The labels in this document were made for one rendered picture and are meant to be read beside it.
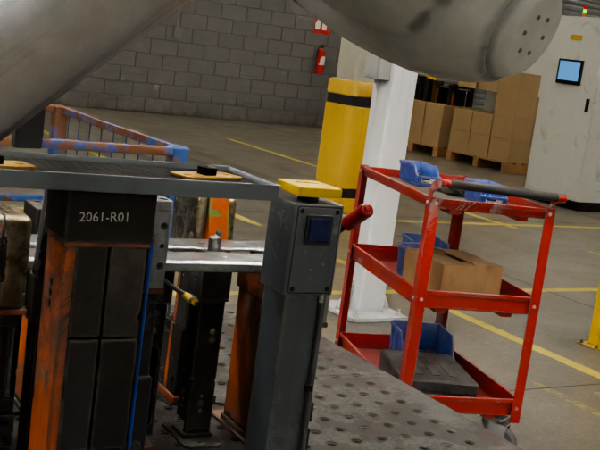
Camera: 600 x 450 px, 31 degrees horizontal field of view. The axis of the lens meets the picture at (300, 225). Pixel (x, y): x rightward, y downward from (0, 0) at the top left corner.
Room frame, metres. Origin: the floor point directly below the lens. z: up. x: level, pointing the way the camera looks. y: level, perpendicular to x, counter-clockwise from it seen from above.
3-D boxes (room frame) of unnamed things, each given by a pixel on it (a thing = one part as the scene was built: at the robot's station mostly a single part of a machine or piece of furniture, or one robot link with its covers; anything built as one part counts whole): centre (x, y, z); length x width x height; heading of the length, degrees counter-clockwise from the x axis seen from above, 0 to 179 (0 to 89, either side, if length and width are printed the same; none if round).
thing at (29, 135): (1.04, 0.28, 1.22); 0.03 x 0.01 x 0.07; 133
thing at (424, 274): (3.77, -0.53, 0.49); 0.81 x 0.47 x 0.97; 16
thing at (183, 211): (1.79, 0.17, 0.88); 0.15 x 0.11 x 0.36; 30
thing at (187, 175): (1.22, 0.11, 1.17); 0.08 x 0.04 x 0.01; 138
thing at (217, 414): (1.65, 0.04, 0.84); 0.18 x 0.06 x 0.29; 30
